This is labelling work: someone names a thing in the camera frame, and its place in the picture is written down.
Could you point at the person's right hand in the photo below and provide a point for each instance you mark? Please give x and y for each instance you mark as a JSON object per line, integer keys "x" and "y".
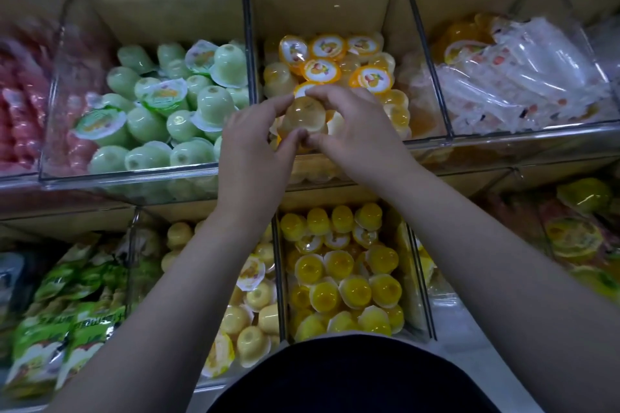
{"x": 366, "y": 142}

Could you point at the person's left hand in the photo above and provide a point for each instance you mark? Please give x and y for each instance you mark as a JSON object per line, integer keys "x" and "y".
{"x": 250, "y": 171}

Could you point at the single amber jelly cup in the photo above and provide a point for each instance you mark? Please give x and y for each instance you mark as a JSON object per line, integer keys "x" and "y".
{"x": 303, "y": 115}

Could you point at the pile of green jelly cups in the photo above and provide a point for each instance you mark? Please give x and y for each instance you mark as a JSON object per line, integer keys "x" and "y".
{"x": 174, "y": 113}

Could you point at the pile of orange-lid jelly cups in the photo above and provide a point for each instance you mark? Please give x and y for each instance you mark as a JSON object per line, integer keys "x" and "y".
{"x": 325, "y": 50}

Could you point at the pile of yellow jelly cups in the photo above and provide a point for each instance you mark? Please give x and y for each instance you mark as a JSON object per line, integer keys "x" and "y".
{"x": 344, "y": 282}

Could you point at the pile of pale yellow jelly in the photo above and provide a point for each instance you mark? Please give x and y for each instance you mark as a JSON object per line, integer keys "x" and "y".
{"x": 247, "y": 326}

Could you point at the pile of clear packets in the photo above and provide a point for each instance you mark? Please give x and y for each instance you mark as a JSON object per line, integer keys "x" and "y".
{"x": 523, "y": 79}

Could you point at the pile of pink jelly sticks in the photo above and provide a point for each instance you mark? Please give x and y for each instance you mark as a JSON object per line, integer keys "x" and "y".
{"x": 24, "y": 108}

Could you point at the green juice pouches pile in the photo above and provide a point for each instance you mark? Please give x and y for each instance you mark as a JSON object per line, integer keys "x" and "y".
{"x": 58, "y": 311}

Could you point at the person's right forearm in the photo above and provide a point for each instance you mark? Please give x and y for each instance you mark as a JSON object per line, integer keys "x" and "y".
{"x": 523, "y": 292}

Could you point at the person's left forearm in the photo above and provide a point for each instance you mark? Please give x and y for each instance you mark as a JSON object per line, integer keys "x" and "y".
{"x": 145, "y": 326}

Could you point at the black shirt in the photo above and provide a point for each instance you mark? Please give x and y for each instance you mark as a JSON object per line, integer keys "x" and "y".
{"x": 354, "y": 379}

